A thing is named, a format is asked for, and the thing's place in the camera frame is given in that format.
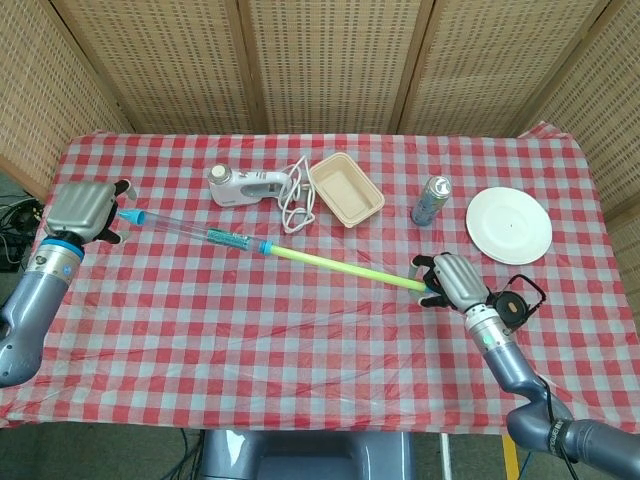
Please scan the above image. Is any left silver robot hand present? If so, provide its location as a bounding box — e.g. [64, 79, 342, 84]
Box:
[44, 179, 139, 247]

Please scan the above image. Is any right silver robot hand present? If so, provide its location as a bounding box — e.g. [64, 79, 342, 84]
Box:
[410, 253, 497, 313]

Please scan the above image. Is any clear tube with blue beads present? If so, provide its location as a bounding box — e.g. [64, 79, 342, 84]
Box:
[116, 209, 274, 256]

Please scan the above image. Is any blue green telescopic stick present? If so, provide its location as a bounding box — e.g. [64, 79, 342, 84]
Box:
[207, 227, 432, 294]

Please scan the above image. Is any white round plate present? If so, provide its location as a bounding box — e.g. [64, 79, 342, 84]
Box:
[465, 186, 554, 264]

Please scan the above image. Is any tall light blue drink can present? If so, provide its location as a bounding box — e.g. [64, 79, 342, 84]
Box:
[410, 174, 453, 227]

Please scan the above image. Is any beige plastic food container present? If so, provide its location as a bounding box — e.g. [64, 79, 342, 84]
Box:
[307, 152, 387, 230]

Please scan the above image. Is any white handheld steamer appliance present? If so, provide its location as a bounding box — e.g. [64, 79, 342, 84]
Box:
[208, 164, 292, 209]

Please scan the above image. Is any red white checkered tablecloth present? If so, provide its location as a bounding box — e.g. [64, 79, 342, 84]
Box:
[0, 122, 640, 437]

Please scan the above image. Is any grey robot torso base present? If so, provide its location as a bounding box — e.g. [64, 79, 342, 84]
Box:
[199, 428, 417, 480]

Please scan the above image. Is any small black teapot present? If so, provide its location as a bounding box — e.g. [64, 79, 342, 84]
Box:
[487, 273, 547, 332]

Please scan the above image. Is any black floor cables bundle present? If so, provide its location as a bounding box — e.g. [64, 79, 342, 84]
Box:
[0, 192, 45, 275]

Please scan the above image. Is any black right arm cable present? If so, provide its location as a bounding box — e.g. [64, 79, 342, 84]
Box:
[541, 377, 577, 480]

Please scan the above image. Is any white power cord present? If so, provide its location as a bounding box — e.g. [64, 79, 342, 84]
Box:
[276, 154, 319, 235]

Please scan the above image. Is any woven folding screen wooden frame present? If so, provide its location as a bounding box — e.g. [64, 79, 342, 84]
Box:
[0, 0, 640, 281]

